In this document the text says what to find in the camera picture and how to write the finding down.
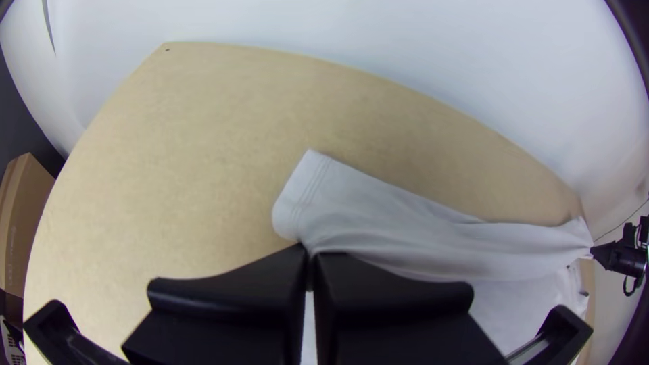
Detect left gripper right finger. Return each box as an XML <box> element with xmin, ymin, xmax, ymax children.
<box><xmin>310</xmin><ymin>251</ymin><xmax>509</xmax><ymax>365</ymax></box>

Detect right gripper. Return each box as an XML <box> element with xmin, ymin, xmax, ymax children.
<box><xmin>590</xmin><ymin>214</ymin><xmax>649</xmax><ymax>297</ymax></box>

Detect brown cardboard box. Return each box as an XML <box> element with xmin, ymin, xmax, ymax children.
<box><xmin>0</xmin><ymin>151</ymin><xmax>56</xmax><ymax>301</ymax></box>

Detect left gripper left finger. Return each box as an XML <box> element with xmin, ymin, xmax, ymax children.
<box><xmin>121</xmin><ymin>243</ymin><xmax>309</xmax><ymax>365</ymax></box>

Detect grey t-shirt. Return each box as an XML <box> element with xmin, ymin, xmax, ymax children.
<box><xmin>271</xmin><ymin>148</ymin><xmax>595</xmax><ymax>365</ymax></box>

